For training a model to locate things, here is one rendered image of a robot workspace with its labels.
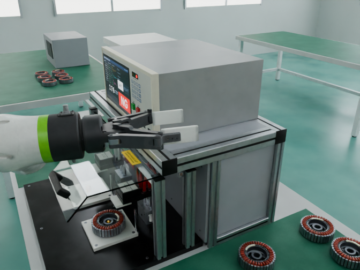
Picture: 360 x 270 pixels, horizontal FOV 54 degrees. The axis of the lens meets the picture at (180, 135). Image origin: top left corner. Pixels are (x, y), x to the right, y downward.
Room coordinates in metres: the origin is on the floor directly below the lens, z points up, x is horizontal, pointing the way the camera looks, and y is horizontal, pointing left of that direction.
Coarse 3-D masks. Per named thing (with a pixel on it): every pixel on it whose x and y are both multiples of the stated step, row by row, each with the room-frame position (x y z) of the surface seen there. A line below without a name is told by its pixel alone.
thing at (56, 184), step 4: (52, 172) 0.83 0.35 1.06; (56, 172) 0.84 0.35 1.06; (52, 176) 0.82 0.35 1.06; (56, 176) 0.82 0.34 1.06; (60, 176) 0.84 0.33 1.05; (52, 180) 0.80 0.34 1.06; (56, 180) 0.79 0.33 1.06; (60, 180) 0.84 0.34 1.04; (52, 184) 0.79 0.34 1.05; (56, 184) 0.78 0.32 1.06; (60, 184) 0.78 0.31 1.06; (56, 188) 0.76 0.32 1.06; (60, 188) 0.76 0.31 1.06; (56, 192) 0.75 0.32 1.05; (60, 192) 0.75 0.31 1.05; (64, 192) 0.75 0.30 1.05; (68, 192) 0.76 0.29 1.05; (64, 196) 0.75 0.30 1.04; (68, 196) 0.76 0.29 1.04
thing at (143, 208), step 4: (140, 200) 1.04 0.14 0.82; (140, 204) 1.01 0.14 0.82; (144, 204) 1.01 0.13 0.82; (140, 208) 1.01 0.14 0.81; (144, 208) 0.99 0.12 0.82; (148, 208) 0.99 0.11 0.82; (140, 212) 1.01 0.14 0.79; (144, 212) 0.98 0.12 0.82; (148, 212) 0.97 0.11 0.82; (152, 212) 0.98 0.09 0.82; (140, 216) 1.01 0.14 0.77; (144, 216) 0.98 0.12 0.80; (148, 216) 0.97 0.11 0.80; (152, 216) 0.98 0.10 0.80; (144, 220) 0.98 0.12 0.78; (148, 220) 0.97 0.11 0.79
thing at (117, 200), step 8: (136, 184) 0.99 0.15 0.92; (120, 192) 0.95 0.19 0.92; (128, 192) 0.95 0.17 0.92; (136, 192) 0.96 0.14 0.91; (144, 192) 0.98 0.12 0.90; (112, 200) 0.96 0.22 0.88; (120, 200) 0.96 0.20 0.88; (128, 200) 0.94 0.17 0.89; (136, 200) 0.96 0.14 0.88; (144, 200) 1.03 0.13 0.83
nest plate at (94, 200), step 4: (108, 192) 1.15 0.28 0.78; (96, 196) 1.12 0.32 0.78; (100, 196) 1.12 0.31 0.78; (104, 196) 1.12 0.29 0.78; (108, 196) 1.12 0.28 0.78; (88, 200) 1.09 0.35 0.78; (92, 200) 1.09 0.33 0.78; (96, 200) 1.09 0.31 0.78; (100, 200) 1.10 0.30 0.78; (104, 200) 1.11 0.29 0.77; (84, 204) 1.07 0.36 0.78; (88, 204) 1.08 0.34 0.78; (92, 204) 1.08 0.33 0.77
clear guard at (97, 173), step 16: (80, 160) 0.90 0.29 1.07; (96, 160) 0.90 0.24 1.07; (112, 160) 0.90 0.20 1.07; (144, 160) 0.90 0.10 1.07; (64, 176) 0.84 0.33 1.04; (80, 176) 0.81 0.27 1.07; (96, 176) 0.81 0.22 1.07; (112, 176) 0.81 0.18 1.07; (128, 176) 0.81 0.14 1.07; (144, 176) 0.81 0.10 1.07; (160, 176) 0.81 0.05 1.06; (80, 192) 0.74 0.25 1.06; (96, 192) 0.73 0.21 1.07; (64, 208) 0.73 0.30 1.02
